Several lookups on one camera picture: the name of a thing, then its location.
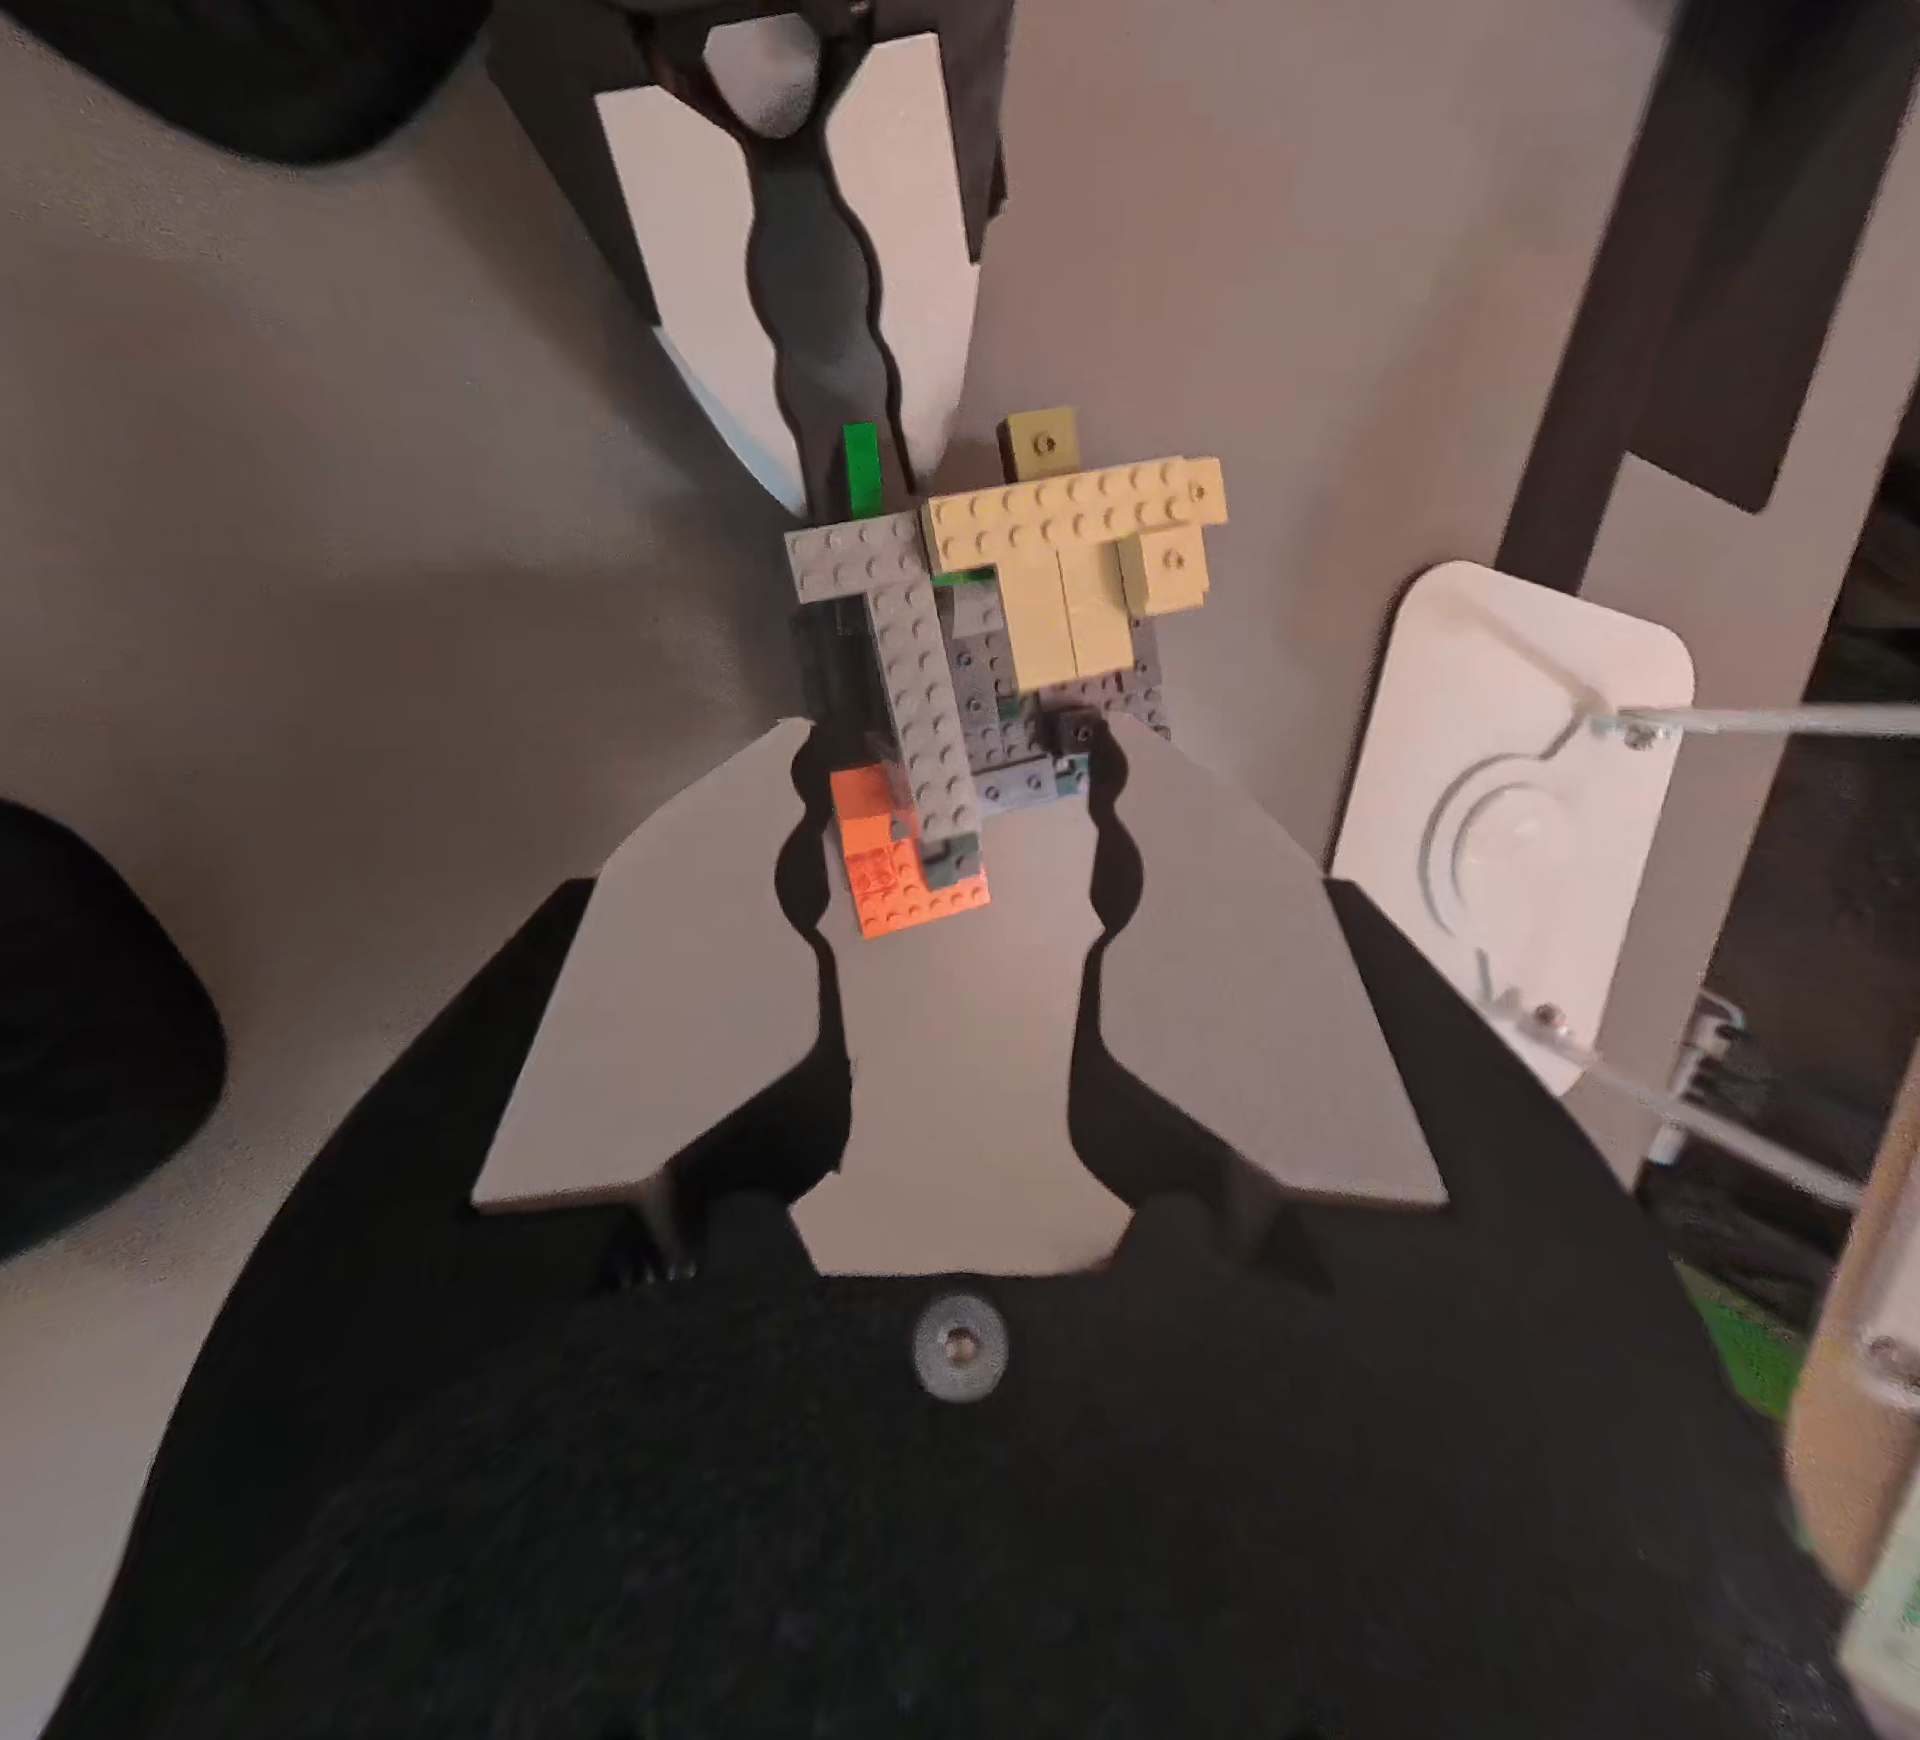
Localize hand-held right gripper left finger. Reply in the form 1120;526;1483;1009
473;717;855;1247

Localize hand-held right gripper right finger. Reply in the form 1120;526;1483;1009
1068;715;1450;1247

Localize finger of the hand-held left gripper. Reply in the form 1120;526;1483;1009
592;83;838;522
820;31;986;489

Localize long grey studded lego plate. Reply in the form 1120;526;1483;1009
867;570;985;858

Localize grey tan lego building model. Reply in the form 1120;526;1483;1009
785;410;1233;945

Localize grey desk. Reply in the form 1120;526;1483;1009
0;0;1878;1728

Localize person's left hand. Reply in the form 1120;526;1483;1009
702;19;828;140

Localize white book stand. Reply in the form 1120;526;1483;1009
1328;557;1920;1600

